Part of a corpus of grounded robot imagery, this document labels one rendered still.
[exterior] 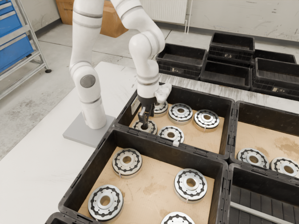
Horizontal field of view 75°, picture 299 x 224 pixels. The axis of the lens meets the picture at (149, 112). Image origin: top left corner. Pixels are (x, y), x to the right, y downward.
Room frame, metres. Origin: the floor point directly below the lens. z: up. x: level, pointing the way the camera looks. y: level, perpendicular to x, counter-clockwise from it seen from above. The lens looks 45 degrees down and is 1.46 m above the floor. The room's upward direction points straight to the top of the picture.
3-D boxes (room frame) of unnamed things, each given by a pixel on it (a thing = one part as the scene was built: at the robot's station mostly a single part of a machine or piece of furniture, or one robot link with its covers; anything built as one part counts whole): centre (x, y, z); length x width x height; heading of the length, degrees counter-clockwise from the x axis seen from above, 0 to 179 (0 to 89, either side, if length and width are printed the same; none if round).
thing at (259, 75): (1.29, -1.04, 0.37); 0.40 x 0.30 x 0.45; 70
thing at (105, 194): (0.22, 0.13, 0.86); 0.05 x 0.05 x 0.01
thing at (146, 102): (0.53, 0.00, 0.98); 0.08 x 0.08 x 0.09
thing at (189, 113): (0.59, -0.13, 0.86); 0.10 x 0.10 x 0.01
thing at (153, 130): (0.50, 0.02, 0.86); 0.10 x 0.10 x 0.01
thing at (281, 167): (0.32, -0.46, 0.86); 0.05 x 0.05 x 0.01
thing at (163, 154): (0.24, 0.00, 0.87); 0.40 x 0.30 x 0.11; 69
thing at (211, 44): (1.81, -0.80, 0.37); 0.40 x 0.30 x 0.45; 70
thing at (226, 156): (0.52, -0.11, 0.92); 0.40 x 0.30 x 0.02; 69
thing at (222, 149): (0.52, -0.11, 0.87); 0.40 x 0.30 x 0.11; 69
